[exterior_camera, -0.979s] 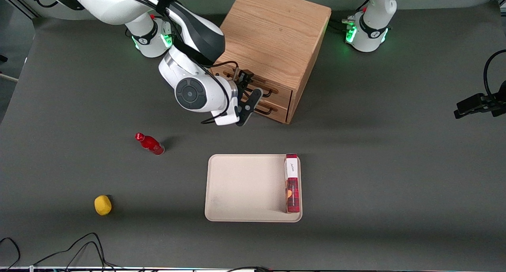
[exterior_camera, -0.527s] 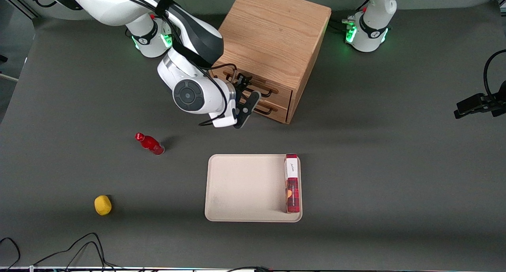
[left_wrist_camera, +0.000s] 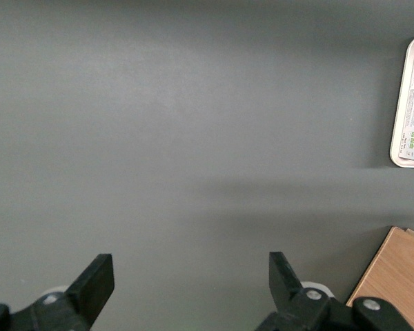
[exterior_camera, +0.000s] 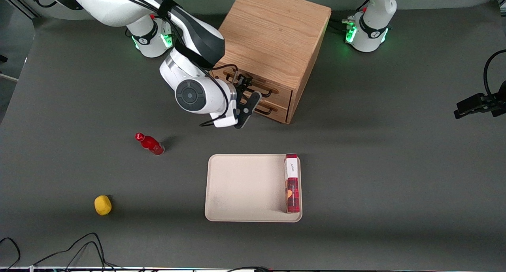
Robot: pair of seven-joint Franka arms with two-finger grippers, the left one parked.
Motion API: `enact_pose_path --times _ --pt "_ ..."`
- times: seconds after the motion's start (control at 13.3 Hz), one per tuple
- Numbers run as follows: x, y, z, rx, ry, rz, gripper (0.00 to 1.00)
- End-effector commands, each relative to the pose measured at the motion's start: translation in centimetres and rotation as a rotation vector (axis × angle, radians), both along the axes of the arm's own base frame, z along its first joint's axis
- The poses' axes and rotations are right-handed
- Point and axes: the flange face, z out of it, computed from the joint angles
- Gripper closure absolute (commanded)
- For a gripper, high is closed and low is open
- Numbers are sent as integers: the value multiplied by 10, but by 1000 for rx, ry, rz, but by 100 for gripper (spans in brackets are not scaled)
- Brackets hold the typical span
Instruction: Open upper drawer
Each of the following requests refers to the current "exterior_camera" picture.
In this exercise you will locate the wooden drawer cabinet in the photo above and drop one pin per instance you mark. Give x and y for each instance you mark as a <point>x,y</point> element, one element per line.
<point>269,27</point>

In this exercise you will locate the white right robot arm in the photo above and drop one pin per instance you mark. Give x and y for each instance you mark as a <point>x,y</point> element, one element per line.
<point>118,3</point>

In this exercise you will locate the red and white snack box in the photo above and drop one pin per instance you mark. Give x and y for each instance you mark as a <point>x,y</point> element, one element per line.
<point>293,193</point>

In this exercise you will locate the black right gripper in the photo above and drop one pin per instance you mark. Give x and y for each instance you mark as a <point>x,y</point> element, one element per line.
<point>242,86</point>

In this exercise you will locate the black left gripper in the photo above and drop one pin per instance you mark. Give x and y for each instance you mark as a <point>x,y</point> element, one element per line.
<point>502,94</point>

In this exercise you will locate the yellow lemon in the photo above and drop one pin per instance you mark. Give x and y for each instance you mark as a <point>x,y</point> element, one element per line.
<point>102,205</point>

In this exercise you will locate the red bottle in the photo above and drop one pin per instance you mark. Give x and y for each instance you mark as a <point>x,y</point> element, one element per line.
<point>151,144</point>

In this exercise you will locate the wrist camera with black bracket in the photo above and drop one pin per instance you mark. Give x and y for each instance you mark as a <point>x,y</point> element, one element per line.
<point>247,110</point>

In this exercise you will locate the beige rectangular tray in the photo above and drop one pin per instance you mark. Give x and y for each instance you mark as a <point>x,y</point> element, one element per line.
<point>245,189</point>

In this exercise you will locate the aluminium frame profile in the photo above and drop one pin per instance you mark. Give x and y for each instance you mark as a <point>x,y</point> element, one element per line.
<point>19,5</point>

